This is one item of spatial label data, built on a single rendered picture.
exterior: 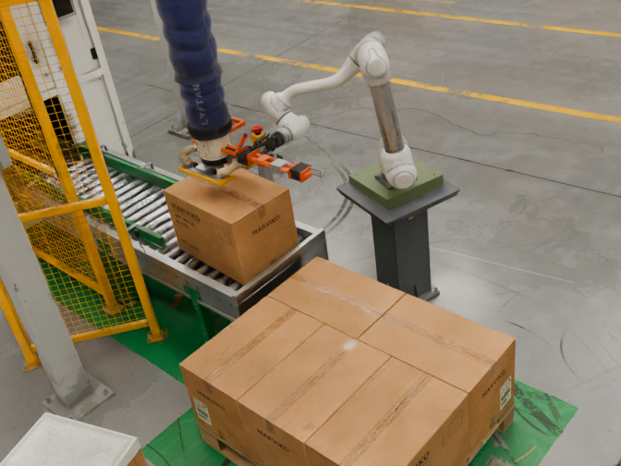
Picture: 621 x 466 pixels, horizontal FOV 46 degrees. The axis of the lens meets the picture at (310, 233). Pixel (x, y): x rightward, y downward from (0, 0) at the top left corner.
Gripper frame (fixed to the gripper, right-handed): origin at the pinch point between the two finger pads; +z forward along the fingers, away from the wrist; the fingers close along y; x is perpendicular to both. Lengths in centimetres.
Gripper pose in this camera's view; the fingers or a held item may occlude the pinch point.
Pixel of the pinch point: (250, 155)
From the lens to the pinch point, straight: 363.6
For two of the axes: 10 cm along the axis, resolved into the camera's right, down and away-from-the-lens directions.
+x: -7.5, -2.8, 6.0
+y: 1.4, 8.2, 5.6
